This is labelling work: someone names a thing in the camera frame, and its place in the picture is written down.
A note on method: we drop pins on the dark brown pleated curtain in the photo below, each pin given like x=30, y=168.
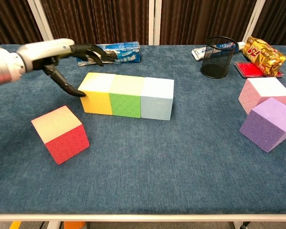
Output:
x=281, y=19
x=205, y=19
x=14, y=19
x=97, y=21

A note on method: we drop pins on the green foam cube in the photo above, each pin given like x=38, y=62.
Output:
x=126, y=100

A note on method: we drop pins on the purple foam cube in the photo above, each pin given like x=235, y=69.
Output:
x=267, y=126

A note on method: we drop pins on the orange object under table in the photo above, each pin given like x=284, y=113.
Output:
x=74, y=225

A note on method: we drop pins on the blue cookie package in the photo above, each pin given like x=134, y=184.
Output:
x=126, y=53

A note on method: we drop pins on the yellow floor tape strip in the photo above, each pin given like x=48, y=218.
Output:
x=15, y=225

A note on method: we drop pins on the black mesh pen cup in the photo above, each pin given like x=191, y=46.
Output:
x=217, y=71

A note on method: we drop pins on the red ink pad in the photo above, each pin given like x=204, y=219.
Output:
x=248, y=69

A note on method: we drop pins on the red foam cube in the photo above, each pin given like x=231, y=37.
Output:
x=64, y=140

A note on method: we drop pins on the yellow foam cube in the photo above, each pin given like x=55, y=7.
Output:
x=96, y=95

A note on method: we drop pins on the pink foam cube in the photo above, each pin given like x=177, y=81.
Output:
x=259, y=88

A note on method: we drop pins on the white table leg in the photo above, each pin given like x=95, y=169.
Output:
x=54, y=225
x=237, y=225

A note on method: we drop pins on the white blue toothpaste tube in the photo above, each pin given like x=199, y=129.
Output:
x=197, y=53

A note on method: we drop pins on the light blue foam cube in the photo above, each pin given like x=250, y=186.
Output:
x=156, y=100

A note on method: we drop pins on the white partition post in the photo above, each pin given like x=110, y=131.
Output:
x=155, y=21
x=41, y=21
x=253, y=21

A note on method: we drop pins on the gold snack package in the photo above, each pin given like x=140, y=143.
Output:
x=264, y=57

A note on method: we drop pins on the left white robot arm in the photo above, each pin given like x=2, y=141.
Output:
x=2, y=66

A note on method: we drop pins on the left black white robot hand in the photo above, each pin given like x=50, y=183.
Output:
x=45, y=52

